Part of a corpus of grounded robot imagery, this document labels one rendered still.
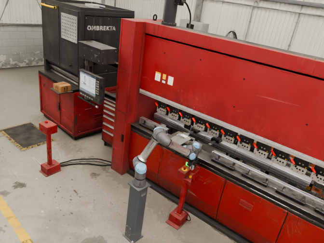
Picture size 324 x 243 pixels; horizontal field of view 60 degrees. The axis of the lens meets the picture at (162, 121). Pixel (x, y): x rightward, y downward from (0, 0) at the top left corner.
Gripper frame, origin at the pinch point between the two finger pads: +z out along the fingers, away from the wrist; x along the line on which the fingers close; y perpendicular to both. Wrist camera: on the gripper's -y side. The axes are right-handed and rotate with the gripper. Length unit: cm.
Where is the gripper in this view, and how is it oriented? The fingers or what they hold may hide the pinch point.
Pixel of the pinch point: (191, 169)
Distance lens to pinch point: 333.6
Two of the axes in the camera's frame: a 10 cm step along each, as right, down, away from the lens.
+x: -8.0, -3.5, 4.9
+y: 6.0, -3.4, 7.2
